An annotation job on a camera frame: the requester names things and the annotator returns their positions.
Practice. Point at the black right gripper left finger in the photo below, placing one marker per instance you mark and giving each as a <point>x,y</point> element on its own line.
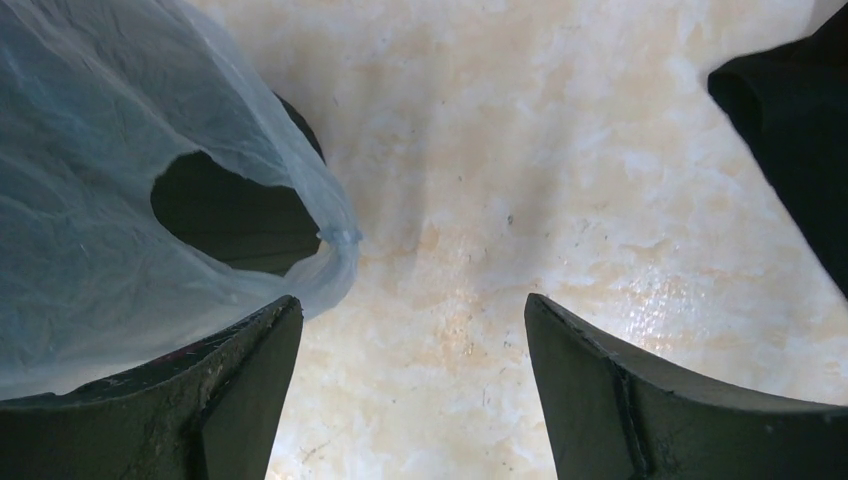
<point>209,410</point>

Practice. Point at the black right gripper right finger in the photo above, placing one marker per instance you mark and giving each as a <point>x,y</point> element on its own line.
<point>615,411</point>

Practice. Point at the black plastic trash bin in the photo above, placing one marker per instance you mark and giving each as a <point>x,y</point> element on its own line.
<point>231,196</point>

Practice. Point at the light blue plastic trash bag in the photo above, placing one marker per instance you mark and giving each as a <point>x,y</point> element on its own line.
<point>98,99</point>

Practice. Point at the black printed t-shirt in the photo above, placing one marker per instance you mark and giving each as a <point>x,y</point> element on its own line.
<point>789,105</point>

